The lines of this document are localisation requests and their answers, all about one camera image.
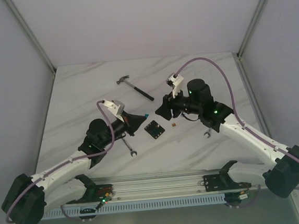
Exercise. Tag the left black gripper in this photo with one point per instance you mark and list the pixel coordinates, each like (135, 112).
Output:
(129, 123)

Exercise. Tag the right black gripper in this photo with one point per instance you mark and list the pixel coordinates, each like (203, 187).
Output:
(168, 102)

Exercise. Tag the black fuse box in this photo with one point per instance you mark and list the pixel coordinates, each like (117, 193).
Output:
(154, 129)

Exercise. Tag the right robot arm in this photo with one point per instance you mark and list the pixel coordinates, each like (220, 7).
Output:
(279, 170)

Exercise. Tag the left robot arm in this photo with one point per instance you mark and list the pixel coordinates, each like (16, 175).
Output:
(31, 197)

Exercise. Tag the silver wrench centre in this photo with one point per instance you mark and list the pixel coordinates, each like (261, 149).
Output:
(132, 152)

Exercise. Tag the silver wrench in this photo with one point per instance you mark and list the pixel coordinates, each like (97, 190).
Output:
(207, 134)
(132, 152)

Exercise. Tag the silver wrench right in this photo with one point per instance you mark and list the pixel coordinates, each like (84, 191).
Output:
(207, 134)

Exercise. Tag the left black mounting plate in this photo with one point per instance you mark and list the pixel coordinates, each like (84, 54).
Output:
(104, 192)

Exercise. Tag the black mounting plate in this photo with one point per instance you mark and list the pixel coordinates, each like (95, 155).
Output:
(217, 182)
(104, 192)

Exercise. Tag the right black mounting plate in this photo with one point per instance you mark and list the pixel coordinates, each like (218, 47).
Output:
(217, 182)

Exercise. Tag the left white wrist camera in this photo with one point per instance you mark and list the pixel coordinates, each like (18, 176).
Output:
(115, 107)

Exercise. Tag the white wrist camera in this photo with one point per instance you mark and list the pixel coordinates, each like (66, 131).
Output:
(176, 82)
(115, 107)

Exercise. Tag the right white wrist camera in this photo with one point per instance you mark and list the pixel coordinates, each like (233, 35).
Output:
(176, 82)

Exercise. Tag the claw hammer black handle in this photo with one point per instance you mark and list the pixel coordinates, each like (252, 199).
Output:
(124, 80)

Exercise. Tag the aluminium rail base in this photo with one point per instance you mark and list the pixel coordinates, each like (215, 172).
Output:
(139, 187)

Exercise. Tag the grey slotted cable duct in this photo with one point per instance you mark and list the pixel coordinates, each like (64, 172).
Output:
(150, 204)

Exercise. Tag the right aluminium frame post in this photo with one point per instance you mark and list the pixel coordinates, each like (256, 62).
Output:
(251, 27)

